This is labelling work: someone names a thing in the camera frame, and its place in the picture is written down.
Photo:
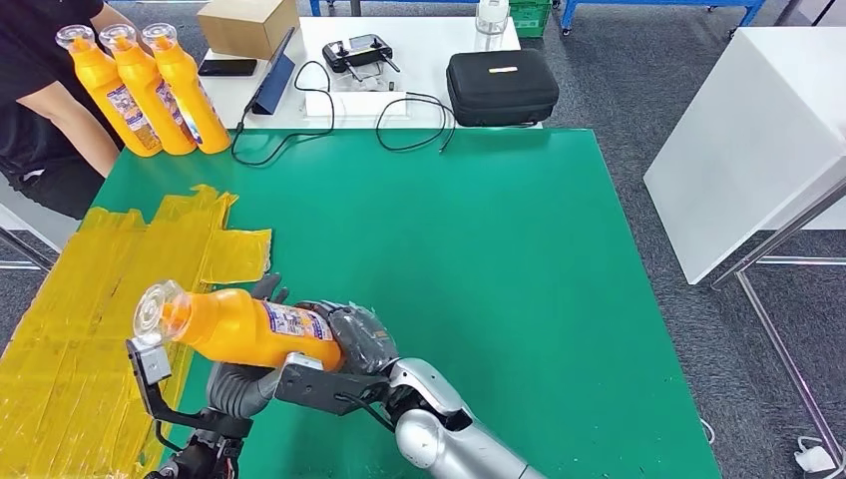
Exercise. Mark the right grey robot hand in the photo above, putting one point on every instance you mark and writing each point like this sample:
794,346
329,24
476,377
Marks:
367,344

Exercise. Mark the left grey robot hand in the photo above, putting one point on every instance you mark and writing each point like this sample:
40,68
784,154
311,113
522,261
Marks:
238,390

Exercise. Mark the orange bottle with clear cap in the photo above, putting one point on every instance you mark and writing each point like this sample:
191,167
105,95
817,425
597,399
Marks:
238,330
149,92
99,86
198,106

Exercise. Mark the person's right forearm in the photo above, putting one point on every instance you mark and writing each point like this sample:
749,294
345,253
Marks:
73,132

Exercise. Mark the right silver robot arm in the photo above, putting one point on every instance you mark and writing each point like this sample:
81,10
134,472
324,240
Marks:
449,443

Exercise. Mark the clear plastic bottle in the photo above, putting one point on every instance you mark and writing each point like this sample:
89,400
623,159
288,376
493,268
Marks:
492,20

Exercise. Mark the yellow tape patch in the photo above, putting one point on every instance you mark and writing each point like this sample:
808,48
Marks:
66,317

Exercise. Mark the white stool with metal legs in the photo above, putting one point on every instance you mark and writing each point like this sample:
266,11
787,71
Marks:
40,231

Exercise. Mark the clear plastic bag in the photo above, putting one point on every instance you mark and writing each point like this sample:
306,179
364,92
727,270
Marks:
366,79

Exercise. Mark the tablet in blue case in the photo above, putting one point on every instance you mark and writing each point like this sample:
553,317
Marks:
276,83

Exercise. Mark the black zip case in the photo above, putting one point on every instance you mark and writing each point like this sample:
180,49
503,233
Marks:
502,92

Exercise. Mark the black remote controller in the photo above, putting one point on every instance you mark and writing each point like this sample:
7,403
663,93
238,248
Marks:
356,56

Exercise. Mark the black smartphone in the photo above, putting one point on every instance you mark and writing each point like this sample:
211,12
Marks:
227,67

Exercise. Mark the white desk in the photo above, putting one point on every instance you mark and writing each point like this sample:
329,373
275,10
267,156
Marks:
429,40

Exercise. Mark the brown cardboard box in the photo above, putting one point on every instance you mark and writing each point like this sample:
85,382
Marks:
246,28

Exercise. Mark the green plastic crate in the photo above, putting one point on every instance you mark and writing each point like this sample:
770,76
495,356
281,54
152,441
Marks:
529,22

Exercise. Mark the person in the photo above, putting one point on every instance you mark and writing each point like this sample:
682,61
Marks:
33,66

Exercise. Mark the large white table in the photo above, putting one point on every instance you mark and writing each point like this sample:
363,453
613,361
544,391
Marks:
747,152

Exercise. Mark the white power adapter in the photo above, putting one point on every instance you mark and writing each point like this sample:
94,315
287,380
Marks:
814,460

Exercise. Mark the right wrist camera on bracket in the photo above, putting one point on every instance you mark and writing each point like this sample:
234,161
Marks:
317,390

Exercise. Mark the blue metal frame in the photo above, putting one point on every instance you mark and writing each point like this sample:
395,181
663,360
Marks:
727,3

